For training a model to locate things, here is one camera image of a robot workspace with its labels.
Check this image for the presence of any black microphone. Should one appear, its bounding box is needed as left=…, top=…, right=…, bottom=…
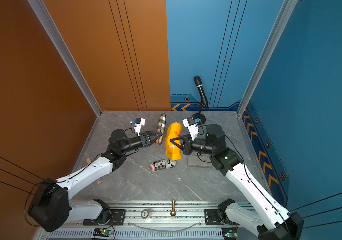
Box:
left=194, top=76, right=209, bottom=110

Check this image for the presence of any plaid eyeglass pouch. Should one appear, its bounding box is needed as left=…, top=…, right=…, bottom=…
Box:
left=156, top=113, right=166, bottom=146

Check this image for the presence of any brass chess piece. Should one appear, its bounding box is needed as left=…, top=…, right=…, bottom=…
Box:
left=170, top=199, right=177, bottom=217

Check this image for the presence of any black microphone stand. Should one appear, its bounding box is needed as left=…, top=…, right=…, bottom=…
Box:
left=192, top=102, right=206, bottom=124

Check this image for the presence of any aluminium corner post right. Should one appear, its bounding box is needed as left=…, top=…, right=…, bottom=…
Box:
left=237, top=0, right=298, bottom=117

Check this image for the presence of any right green circuit board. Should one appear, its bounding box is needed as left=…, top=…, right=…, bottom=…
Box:
left=221, top=228, right=238, bottom=240

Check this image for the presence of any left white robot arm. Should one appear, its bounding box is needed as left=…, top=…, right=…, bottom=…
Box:
left=27, top=129, right=163, bottom=232

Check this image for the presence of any left green circuit board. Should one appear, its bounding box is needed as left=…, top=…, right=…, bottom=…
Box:
left=93, top=228, right=114, bottom=238

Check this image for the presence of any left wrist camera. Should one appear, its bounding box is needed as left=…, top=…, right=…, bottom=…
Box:
left=131, top=118, right=146, bottom=136

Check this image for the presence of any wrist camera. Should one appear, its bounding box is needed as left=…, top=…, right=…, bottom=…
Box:
left=131, top=118, right=146, bottom=136
left=183, top=114, right=206, bottom=140

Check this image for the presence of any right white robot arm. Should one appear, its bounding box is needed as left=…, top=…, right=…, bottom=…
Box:
left=166, top=123, right=304, bottom=240

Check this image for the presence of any aluminium corner post left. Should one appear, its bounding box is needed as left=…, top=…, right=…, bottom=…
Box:
left=28, top=0, right=102, bottom=117

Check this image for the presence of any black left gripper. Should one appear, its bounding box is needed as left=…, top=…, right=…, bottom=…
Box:
left=119, top=132, right=162, bottom=157

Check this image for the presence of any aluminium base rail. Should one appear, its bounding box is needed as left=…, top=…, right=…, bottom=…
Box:
left=32, top=199, right=298, bottom=240

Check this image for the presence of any green circuit board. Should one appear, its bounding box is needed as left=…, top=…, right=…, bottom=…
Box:
left=93, top=228, right=114, bottom=238
left=221, top=228, right=238, bottom=240

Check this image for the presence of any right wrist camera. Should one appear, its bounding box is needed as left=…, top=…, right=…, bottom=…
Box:
left=183, top=114, right=206, bottom=140

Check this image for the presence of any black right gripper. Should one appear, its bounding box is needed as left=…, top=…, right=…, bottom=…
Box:
left=172, top=133, right=218, bottom=157

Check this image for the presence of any grey eyeglass case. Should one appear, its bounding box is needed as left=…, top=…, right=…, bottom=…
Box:
left=187, top=156, right=213, bottom=168

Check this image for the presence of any aluminium corner post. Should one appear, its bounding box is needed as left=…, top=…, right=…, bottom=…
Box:
left=28, top=0, right=102, bottom=117
left=237, top=0, right=298, bottom=117

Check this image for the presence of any yellow microfibre cloth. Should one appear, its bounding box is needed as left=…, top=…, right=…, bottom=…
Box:
left=166, top=123, right=183, bottom=161

